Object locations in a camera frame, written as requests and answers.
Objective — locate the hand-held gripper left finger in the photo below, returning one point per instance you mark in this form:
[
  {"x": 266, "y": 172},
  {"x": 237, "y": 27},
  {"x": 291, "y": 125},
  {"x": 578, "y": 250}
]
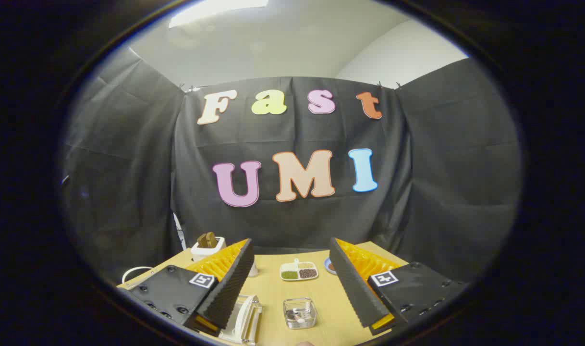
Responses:
[{"x": 227, "y": 288}]

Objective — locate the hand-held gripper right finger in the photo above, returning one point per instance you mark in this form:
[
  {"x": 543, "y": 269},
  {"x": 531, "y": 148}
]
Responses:
[{"x": 355, "y": 288}]

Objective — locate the white dish rack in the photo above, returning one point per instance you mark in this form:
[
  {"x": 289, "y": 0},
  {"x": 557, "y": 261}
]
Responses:
[{"x": 254, "y": 327}]

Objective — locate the small spoon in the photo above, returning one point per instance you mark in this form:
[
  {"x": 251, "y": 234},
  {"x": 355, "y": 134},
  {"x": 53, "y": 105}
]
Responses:
[{"x": 299, "y": 317}]

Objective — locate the small blue dish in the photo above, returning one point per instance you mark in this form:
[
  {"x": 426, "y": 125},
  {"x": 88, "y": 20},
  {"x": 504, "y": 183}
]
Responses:
[{"x": 330, "y": 265}]

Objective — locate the white divided dish with seeds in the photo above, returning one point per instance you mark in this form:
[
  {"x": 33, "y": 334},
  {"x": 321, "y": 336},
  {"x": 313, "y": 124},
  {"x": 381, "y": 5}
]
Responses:
[{"x": 298, "y": 271}]

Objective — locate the small white cup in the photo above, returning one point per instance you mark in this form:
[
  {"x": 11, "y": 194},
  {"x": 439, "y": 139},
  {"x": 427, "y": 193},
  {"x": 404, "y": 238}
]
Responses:
[{"x": 253, "y": 270}]

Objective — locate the white box with brown blocks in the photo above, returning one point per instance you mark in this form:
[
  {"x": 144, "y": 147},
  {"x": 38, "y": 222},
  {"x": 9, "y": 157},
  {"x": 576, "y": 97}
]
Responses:
[{"x": 207, "y": 244}]

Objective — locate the black backdrop cloth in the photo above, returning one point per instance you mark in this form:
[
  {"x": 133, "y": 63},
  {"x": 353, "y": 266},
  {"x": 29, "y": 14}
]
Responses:
[{"x": 292, "y": 168}]

